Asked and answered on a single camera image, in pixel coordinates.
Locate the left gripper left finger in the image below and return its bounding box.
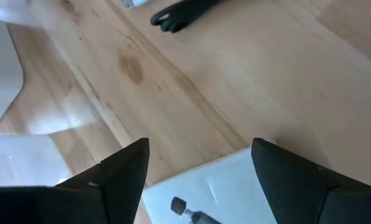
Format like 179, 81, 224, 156
0, 138, 150, 224

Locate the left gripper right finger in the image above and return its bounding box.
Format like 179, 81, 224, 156
250, 138, 371, 224

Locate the white card reader box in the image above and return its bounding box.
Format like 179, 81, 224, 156
140, 139, 278, 224

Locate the black USB cable bundle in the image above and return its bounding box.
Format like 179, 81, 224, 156
121, 0, 224, 34

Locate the grey plastic bin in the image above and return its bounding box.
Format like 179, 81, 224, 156
0, 133, 72, 188

